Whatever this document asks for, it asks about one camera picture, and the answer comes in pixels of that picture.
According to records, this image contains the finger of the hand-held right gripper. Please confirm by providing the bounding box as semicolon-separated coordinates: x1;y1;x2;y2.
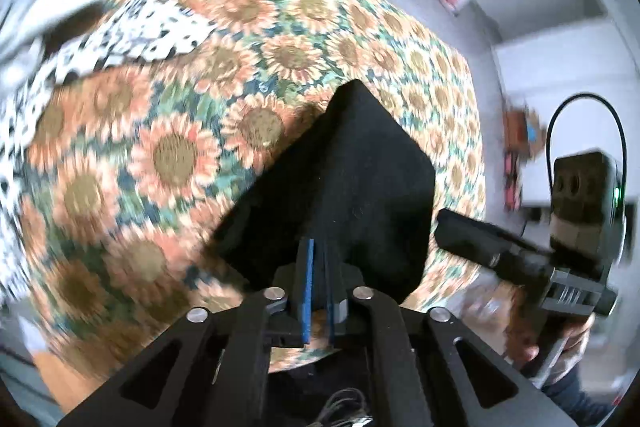
434;208;556;281

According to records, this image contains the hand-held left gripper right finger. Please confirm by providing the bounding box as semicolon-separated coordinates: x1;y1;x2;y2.
322;242;581;427

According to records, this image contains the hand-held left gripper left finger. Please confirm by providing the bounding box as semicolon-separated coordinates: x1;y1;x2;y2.
57;237;317;427

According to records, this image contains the black garment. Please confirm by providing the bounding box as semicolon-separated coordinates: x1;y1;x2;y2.
212;79;436;308

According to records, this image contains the light grey sweatshirt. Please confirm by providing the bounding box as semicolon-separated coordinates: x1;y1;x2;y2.
0;0;126;72

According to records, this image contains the person's right forearm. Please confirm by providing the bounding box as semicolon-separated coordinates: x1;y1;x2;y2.
542;352;618;410

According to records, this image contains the person's right hand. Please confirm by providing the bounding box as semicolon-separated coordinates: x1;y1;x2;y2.
509;309;596;375

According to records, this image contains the sunflower print blanket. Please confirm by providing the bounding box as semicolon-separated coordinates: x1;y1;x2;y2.
0;0;488;388

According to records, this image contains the black-spotted white garment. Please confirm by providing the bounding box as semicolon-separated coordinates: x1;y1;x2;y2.
0;0;216;298

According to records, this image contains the thin black cable loop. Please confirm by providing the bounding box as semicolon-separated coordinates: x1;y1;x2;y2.
545;93;628;188

